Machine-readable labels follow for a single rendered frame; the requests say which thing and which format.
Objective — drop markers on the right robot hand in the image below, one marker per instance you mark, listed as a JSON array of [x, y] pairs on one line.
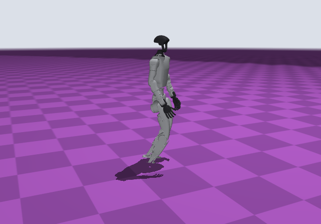
[[167, 109]]

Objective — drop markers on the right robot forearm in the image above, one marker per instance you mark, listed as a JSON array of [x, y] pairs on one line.
[[155, 90]]

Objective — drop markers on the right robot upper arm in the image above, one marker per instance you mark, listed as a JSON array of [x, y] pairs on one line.
[[153, 65]]

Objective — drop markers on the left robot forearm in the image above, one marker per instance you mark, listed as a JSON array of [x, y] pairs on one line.
[[169, 87]]

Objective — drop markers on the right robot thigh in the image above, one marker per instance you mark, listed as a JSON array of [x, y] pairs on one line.
[[163, 121]]

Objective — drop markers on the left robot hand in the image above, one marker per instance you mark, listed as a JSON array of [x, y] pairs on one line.
[[176, 101]]

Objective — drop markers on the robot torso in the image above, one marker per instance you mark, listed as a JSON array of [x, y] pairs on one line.
[[161, 74]]

